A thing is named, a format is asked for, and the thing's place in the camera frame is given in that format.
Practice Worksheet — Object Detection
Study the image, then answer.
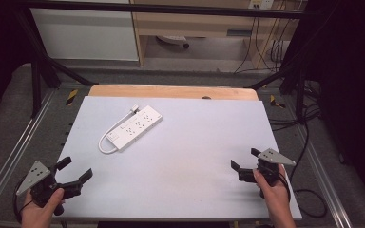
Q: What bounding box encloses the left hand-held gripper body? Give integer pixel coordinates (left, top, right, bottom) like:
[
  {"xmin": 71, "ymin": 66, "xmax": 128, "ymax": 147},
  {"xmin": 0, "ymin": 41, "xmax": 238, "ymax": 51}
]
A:
[{"xmin": 15, "ymin": 160, "xmax": 84, "ymax": 217}]

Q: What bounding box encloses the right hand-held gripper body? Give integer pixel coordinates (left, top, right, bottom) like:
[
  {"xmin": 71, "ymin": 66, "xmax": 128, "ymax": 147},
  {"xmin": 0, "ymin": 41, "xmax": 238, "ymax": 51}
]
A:
[{"xmin": 237, "ymin": 147, "xmax": 298, "ymax": 200}]

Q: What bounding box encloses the white power strip cable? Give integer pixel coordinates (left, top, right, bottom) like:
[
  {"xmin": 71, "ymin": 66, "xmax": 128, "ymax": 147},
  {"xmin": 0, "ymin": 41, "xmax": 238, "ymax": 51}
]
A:
[{"xmin": 98, "ymin": 110, "xmax": 135, "ymax": 155}]

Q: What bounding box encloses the white power strip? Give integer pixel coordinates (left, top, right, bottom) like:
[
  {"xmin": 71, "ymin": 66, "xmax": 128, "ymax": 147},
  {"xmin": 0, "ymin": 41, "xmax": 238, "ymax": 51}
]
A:
[{"xmin": 105, "ymin": 104, "xmax": 163, "ymax": 153}]

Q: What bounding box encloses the person's left hand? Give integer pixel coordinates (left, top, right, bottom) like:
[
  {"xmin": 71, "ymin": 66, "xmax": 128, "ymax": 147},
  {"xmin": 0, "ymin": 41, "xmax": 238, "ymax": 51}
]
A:
[{"xmin": 20, "ymin": 187, "xmax": 67, "ymax": 228}]

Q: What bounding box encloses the person's right hand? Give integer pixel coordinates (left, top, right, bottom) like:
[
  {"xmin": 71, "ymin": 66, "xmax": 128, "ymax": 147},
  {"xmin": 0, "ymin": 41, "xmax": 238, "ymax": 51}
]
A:
[{"xmin": 252, "ymin": 164, "xmax": 291, "ymax": 214}]

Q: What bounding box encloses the yellow black tape strip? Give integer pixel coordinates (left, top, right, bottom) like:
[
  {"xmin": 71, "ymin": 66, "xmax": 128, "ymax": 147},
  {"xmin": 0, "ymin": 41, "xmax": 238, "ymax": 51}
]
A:
[
  {"xmin": 269, "ymin": 94, "xmax": 287, "ymax": 109},
  {"xmin": 65, "ymin": 88, "xmax": 79, "ymax": 106}
]

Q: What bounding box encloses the wooden board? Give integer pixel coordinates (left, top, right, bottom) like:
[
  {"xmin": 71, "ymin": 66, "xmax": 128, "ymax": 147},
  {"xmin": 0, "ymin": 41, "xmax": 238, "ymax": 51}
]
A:
[{"xmin": 87, "ymin": 84, "xmax": 259, "ymax": 102}]

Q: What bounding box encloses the white cabinet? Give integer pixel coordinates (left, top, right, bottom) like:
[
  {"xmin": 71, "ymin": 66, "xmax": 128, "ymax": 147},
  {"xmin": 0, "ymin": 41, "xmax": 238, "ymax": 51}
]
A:
[{"xmin": 29, "ymin": 0, "xmax": 140, "ymax": 62}]

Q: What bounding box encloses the wooden desk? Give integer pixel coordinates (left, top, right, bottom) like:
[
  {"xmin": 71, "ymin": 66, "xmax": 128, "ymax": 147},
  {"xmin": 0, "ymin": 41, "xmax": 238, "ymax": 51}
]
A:
[{"xmin": 129, "ymin": 0, "xmax": 305, "ymax": 69}]

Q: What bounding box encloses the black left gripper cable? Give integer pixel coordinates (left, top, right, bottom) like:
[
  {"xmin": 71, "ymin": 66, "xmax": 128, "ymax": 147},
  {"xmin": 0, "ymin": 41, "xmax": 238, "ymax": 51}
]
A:
[{"xmin": 12, "ymin": 177, "xmax": 34, "ymax": 224}]

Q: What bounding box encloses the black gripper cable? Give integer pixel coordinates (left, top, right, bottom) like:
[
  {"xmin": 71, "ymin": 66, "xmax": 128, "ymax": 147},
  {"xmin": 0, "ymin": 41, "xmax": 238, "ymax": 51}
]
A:
[
  {"xmin": 12, "ymin": 177, "xmax": 34, "ymax": 224},
  {"xmin": 277, "ymin": 120, "xmax": 328, "ymax": 219}
]

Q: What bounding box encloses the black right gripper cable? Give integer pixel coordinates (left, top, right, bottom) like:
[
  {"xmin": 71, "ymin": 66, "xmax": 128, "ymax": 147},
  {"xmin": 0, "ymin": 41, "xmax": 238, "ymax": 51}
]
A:
[{"xmin": 277, "ymin": 120, "xmax": 328, "ymax": 219}]

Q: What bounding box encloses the aluminium rail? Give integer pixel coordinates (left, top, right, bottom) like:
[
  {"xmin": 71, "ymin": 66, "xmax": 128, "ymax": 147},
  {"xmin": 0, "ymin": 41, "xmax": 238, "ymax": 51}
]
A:
[
  {"xmin": 0, "ymin": 88, "xmax": 56, "ymax": 219},
  {"xmin": 296, "ymin": 124, "xmax": 354, "ymax": 228}
]

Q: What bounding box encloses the bundle of black cables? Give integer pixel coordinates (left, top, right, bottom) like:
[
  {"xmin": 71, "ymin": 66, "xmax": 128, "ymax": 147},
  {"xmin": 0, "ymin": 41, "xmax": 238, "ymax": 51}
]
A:
[{"xmin": 233, "ymin": 9, "xmax": 302, "ymax": 75}]

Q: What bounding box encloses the white wall socket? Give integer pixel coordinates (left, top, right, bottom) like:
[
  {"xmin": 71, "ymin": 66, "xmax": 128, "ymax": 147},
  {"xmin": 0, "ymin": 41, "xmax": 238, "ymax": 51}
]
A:
[{"xmin": 247, "ymin": 0, "xmax": 275, "ymax": 10}]

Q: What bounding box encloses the black metal frame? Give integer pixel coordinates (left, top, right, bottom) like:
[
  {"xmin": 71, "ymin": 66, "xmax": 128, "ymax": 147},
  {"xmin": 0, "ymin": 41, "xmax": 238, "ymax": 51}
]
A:
[{"xmin": 10, "ymin": 0, "xmax": 317, "ymax": 120}]

